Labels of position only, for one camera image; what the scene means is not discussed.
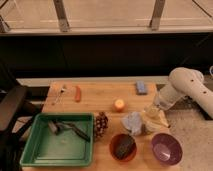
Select yellowish translucent gripper fingers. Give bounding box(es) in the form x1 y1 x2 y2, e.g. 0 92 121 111
144 104 160 119

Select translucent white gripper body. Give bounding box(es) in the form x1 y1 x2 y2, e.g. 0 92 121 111
153 83 184 110

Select yellow banana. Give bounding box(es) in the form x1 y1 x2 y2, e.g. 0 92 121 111
142 111 169 128

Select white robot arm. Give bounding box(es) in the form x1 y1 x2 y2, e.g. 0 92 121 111
145 67 213 119

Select white paper cup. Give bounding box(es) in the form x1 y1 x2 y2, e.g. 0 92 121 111
144 119 162 134

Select crumpled blue white cloth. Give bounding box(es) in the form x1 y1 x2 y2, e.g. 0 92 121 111
121 112 143 136

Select blue sponge block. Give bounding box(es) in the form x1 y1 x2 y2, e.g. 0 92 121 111
136 81 148 95

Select orange yellow apple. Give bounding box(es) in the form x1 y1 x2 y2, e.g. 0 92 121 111
114 99 125 112

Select dark sponge in bowl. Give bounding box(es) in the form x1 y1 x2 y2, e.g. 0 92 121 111
114 135 135 160

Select purple bowl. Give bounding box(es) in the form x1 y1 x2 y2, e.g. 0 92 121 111
151 133 183 166

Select orange bowl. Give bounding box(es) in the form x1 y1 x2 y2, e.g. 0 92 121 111
109 134 137 162

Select orange carrot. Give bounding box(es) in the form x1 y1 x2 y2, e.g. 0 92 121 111
75 86 81 102

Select green plastic tray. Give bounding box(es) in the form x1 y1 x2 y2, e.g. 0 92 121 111
20 113 94 167

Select small metal utensil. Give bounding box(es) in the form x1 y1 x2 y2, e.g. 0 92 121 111
52 85 68 105

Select black brush in tray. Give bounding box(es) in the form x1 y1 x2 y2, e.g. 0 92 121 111
48 121 90 141

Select black chair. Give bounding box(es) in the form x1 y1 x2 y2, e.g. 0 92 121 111
0 62 40 171

